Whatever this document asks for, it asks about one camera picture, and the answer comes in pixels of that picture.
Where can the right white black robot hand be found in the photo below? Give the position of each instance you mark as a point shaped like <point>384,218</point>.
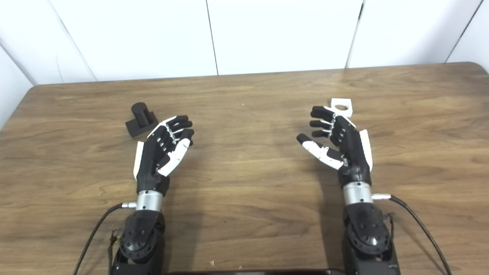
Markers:
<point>353,152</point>

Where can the white square piece with hole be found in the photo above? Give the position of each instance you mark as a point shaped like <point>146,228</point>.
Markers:
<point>336,102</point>

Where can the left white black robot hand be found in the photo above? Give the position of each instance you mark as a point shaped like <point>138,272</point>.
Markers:
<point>151,160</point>

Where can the black peg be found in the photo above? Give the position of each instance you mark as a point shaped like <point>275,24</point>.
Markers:
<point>141,114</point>

